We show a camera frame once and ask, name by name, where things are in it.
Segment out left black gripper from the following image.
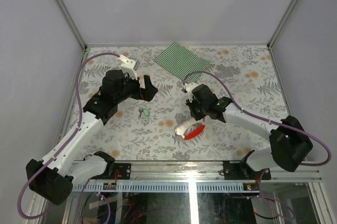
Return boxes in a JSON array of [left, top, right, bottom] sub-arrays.
[[115, 72, 158, 104]]

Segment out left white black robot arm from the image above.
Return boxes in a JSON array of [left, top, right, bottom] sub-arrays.
[[26, 70, 158, 206]]

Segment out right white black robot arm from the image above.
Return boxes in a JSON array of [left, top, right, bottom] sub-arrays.
[[184, 83, 313, 179]]

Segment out key with green tag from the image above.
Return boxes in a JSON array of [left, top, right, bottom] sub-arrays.
[[138, 108, 150, 118]]

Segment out floral table mat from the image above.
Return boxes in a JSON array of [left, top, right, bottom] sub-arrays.
[[76, 45, 288, 161]]

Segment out green striped folded cloth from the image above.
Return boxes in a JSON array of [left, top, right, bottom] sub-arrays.
[[154, 42, 210, 83]]

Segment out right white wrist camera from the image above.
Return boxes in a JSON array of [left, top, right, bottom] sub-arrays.
[[182, 83, 198, 94]]

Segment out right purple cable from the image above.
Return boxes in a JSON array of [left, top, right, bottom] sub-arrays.
[[183, 70, 332, 167]]

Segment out purple cable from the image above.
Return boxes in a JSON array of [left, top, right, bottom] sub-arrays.
[[17, 52, 122, 220], [183, 70, 332, 167]]

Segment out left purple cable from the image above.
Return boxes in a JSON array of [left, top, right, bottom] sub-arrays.
[[17, 52, 122, 220]]

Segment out aluminium frame profiles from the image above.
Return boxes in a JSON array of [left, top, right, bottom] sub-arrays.
[[39, 0, 316, 161]]

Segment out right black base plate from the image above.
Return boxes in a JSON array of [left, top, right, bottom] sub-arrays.
[[219, 161, 245, 180]]

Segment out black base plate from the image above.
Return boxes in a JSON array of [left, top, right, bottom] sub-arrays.
[[91, 163, 132, 180], [219, 161, 245, 180]]

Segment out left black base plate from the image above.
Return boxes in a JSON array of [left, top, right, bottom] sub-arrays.
[[91, 163, 132, 180]]

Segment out aluminium mounting rail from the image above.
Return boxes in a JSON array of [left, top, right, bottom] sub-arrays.
[[39, 160, 323, 181]]

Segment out blue slotted cable duct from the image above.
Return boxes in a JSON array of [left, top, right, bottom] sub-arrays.
[[73, 181, 245, 193]]

